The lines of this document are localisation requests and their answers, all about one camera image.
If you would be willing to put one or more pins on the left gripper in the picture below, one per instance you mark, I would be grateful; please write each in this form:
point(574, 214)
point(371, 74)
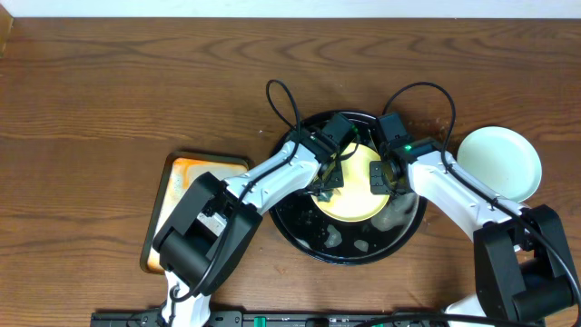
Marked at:
point(331, 179)

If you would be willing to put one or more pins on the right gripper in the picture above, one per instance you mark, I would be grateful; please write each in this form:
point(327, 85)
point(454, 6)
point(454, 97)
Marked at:
point(377, 184)

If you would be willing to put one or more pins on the yellow plate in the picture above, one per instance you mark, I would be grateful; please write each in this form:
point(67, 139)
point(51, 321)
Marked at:
point(354, 201)

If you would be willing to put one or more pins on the light blue plate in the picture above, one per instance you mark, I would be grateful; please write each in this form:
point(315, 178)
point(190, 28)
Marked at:
point(503, 160)

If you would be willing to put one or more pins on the green yellow sponge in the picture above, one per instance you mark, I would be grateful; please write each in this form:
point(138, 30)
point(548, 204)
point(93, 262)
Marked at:
point(325, 195)

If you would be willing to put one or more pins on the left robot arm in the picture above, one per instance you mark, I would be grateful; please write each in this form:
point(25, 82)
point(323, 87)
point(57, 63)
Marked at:
point(209, 230)

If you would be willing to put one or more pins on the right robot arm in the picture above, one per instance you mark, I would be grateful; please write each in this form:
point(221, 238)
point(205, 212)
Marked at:
point(524, 269)

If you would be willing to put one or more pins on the round black tray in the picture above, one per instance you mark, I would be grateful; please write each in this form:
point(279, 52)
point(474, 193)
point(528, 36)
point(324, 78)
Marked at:
point(321, 237)

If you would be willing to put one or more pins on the small rectangular black tray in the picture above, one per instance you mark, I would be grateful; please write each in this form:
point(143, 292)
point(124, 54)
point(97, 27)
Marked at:
point(159, 204)

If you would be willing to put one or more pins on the stained white cloth pad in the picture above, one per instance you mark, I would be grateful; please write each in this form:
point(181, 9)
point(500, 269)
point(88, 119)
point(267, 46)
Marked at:
point(181, 181)

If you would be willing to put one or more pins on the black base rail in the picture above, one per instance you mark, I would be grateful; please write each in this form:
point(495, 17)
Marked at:
point(153, 318)

